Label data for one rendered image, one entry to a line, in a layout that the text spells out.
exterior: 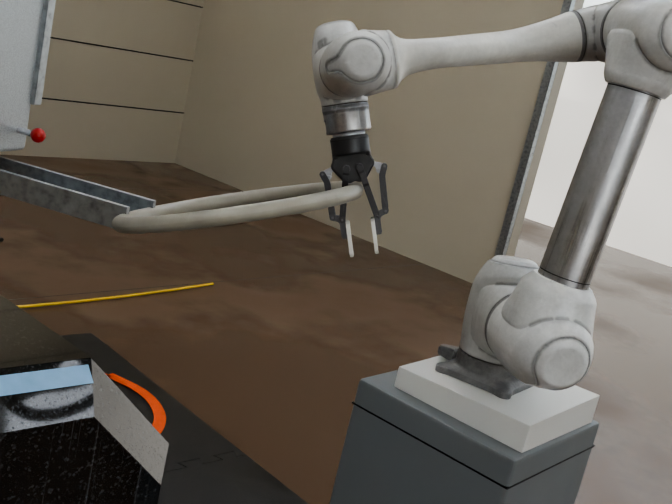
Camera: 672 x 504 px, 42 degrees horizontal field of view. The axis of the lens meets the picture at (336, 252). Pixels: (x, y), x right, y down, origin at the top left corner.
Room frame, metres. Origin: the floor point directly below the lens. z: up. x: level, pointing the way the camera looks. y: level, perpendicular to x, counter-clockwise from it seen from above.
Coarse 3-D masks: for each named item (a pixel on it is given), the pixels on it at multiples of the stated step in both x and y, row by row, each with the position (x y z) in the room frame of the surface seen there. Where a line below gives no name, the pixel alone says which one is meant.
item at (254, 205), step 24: (240, 192) 1.91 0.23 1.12; (264, 192) 1.91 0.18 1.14; (288, 192) 1.89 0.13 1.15; (312, 192) 1.86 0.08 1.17; (336, 192) 1.56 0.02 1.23; (360, 192) 1.65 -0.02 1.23; (120, 216) 1.61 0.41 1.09; (144, 216) 1.75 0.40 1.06; (168, 216) 1.47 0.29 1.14; (192, 216) 1.45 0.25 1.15; (216, 216) 1.45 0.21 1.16; (240, 216) 1.45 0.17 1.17; (264, 216) 1.46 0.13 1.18
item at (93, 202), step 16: (0, 160) 1.88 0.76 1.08; (0, 176) 1.75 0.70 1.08; (16, 176) 1.74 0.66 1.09; (32, 176) 1.86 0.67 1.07; (48, 176) 1.85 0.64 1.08; (64, 176) 1.84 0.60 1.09; (0, 192) 1.75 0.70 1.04; (16, 192) 1.74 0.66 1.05; (32, 192) 1.73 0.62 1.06; (48, 192) 1.72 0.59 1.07; (64, 192) 1.71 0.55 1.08; (80, 192) 1.72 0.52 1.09; (96, 192) 1.82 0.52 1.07; (112, 192) 1.81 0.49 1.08; (48, 208) 1.72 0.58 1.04; (64, 208) 1.71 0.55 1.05; (80, 208) 1.71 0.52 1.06; (96, 208) 1.70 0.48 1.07; (112, 208) 1.69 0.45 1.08; (128, 208) 1.69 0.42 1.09
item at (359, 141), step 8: (344, 136) 1.68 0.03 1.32; (352, 136) 1.68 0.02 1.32; (360, 136) 1.68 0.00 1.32; (368, 136) 1.71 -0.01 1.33; (336, 144) 1.68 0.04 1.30; (344, 144) 1.67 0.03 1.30; (352, 144) 1.67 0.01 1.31; (360, 144) 1.68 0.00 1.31; (368, 144) 1.70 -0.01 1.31; (336, 152) 1.68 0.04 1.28; (344, 152) 1.67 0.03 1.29; (352, 152) 1.67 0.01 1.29; (360, 152) 1.68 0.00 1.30; (368, 152) 1.70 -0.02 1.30; (336, 160) 1.70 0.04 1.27; (344, 160) 1.70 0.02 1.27; (352, 160) 1.70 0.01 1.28; (360, 160) 1.70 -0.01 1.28; (368, 160) 1.70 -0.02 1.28; (336, 168) 1.69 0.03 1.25; (352, 168) 1.69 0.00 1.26; (368, 168) 1.70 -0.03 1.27; (352, 176) 1.69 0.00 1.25
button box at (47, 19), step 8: (48, 0) 1.92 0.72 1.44; (48, 8) 1.92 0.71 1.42; (48, 16) 1.93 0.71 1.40; (48, 24) 1.93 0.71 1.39; (40, 32) 1.92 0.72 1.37; (48, 32) 1.93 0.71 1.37; (40, 40) 1.92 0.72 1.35; (48, 40) 1.94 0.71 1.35; (40, 48) 1.92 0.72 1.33; (48, 48) 1.94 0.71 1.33; (40, 56) 1.92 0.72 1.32; (40, 64) 1.92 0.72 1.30; (40, 72) 1.93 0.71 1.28; (40, 80) 1.93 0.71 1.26; (32, 88) 1.92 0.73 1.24; (40, 88) 1.93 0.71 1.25; (32, 96) 1.92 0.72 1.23; (40, 96) 1.94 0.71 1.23; (32, 104) 1.92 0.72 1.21; (40, 104) 1.94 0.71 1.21
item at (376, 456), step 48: (384, 384) 1.81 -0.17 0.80; (384, 432) 1.75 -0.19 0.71; (432, 432) 1.69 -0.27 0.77; (480, 432) 1.67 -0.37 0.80; (576, 432) 1.79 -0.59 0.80; (336, 480) 1.81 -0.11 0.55; (384, 480) 1.74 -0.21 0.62; (432, 480) 1.67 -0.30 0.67; (480, 480) 1.60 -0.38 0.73; (528, 480) 1.64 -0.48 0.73; (576, 480) 1.85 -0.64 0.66
